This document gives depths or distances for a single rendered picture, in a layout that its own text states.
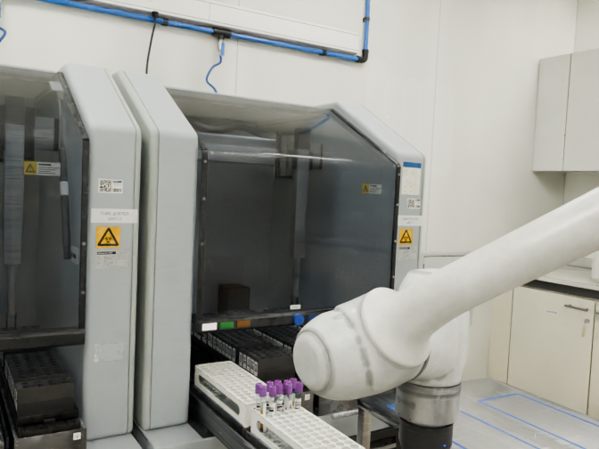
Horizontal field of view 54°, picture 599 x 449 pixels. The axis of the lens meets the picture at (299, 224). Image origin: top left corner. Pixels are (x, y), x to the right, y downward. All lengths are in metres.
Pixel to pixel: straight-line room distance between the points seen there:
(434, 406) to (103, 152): 0.87
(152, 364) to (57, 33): 1.48
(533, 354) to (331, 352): 3.05
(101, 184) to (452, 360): 0.85
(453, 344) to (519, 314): 2.89
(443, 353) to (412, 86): 2.58
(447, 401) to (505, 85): 3.11
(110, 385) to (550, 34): 3.48
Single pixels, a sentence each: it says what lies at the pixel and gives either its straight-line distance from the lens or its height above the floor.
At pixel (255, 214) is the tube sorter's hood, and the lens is 1.46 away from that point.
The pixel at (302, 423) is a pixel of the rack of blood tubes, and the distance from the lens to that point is 1.21.
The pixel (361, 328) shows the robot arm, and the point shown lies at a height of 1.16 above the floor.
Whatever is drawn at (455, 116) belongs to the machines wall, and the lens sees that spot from 3.50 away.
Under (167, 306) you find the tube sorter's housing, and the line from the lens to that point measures 1.42.
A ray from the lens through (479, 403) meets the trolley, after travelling 1.55.
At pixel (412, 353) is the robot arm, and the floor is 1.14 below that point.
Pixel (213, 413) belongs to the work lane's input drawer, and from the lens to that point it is 1.40.
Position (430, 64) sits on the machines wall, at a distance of 3.39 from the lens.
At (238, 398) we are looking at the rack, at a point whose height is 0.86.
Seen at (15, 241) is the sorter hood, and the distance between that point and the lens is 1.32.
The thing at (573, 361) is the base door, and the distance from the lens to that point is 3.53.
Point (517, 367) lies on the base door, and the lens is 3.76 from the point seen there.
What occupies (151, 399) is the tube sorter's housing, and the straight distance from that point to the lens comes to 1.47.
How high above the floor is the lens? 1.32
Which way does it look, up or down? 3 degrees down
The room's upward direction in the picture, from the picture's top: 3 degrees clockwise
